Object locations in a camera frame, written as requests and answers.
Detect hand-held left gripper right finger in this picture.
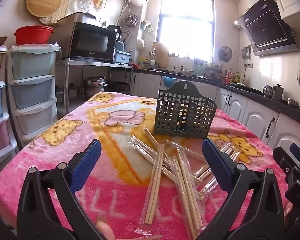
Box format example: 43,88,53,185
202,137,286,240

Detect kitchen window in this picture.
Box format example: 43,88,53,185
156,0,215,60

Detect hanging kitchen utensils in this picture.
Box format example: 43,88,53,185
240,45,252,68

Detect red plastic basin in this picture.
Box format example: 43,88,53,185
14,25,55,46

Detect blue hanging bin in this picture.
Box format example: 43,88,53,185
162,76,177,87

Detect grey covered appliance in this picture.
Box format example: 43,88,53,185
57,12,97,28

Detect bunch of wooden chopsticks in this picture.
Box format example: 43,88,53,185
129,127,240,234

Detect large steel steamer pot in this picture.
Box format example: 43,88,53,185
82,76,107,98

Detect blue-grey plastic box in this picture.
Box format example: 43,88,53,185
114,50,131,64

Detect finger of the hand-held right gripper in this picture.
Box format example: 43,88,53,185
272,147,300,180
289,143,300,167

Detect black wok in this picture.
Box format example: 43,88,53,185
107,81,129,92

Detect person's right hand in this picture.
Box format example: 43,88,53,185
283,202,294,218

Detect beige water jug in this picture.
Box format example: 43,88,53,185
152,42,169,67

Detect black range hood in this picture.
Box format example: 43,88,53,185
236,0,300,57

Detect dark grey utensil basket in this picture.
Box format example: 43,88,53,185
153,80,217,139

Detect green-blue plastic drawer tower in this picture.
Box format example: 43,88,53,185
9,44,60,140

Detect person's left hand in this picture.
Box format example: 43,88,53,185
95,217,164,240

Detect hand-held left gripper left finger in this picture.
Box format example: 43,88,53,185
16,139,102,240

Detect pink printed blanket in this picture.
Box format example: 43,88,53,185
0,91,294,240

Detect green countertop organizer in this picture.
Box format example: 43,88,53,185
193,59,206,77

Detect black electric kettle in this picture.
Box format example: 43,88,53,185
107,24,122,42

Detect small wall fan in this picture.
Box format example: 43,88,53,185
218,46,233,62

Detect steel kitchen table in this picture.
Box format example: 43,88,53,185
55,57,133,113

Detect grey metal pitcher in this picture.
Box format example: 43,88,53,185
272,83,284,101

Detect group of condiment bottles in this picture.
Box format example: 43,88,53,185
223,68,241,85

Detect black microwave oven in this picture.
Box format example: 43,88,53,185
65,21,117,63

